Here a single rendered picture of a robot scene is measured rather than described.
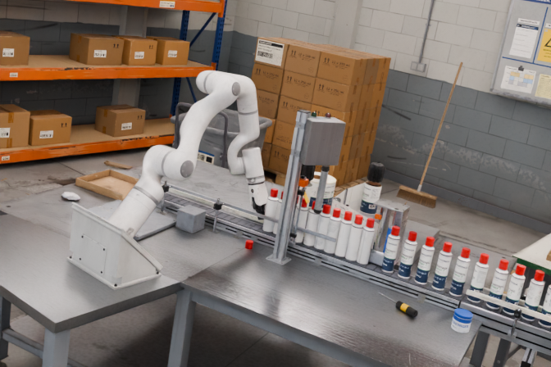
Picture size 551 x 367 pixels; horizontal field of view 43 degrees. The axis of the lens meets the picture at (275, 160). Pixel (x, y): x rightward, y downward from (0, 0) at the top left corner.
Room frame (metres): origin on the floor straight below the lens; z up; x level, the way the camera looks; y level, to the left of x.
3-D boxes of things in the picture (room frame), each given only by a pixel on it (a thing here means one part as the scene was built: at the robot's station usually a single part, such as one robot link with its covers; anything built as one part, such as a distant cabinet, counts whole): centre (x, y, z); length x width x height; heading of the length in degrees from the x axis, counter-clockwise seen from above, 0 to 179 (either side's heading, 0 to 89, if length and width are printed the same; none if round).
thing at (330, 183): (3.61, -0.24, 0.95); 0.20 x 0.20 x 0.14
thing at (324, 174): (2.88, -0.21, 1.18); 0.04 x 0.04 x 0.21
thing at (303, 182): (2.97, -0.14, 1.05); 0.10 x 0.04 x 0.33; 155
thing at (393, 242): (2.83, -0.55, 0.98); 0.05 x 0.05 x 0.20
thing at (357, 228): (2.90, -0.40, 0.98); 0.05 x 0.05 x 0.20
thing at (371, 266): (3.04, -0.11, 0.86); 1.65 x 0.08 x 0.04; 65
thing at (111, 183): (3.46, 0.80, 0.85); 0.30 x 0.26 x 0.04; 65
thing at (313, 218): (2.99, -0.21, 0.98); 0.05 x 0.05 x 0.20
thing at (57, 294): (2.68, 0.71, 0.81); 0.90 x 0.90 x 0.04; 54
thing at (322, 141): (2.91, -0.17, 1.38); 0.17 x 0.10 x 0.19; 120
